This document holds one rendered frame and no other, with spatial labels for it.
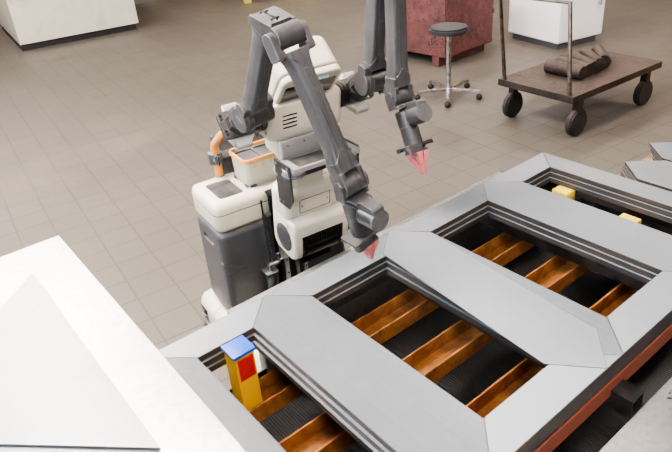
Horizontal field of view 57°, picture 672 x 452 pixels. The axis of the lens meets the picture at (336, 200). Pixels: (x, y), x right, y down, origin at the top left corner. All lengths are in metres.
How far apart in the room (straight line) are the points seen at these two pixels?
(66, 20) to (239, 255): 7.47
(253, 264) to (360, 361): 1.08
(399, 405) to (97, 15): 8.71
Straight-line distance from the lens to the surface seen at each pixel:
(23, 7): 9.47
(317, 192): 2.12
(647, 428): 1.54
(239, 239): 2.36
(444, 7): 6.28
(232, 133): 1.91
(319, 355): 1.47
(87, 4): 9.61
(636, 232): 1.97
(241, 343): 1.50
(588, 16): 7.20
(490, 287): 1.66
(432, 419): 1.32
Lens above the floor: 1.84
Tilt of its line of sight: 28 degrees down
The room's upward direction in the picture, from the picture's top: 5 degrees counter-clockwise
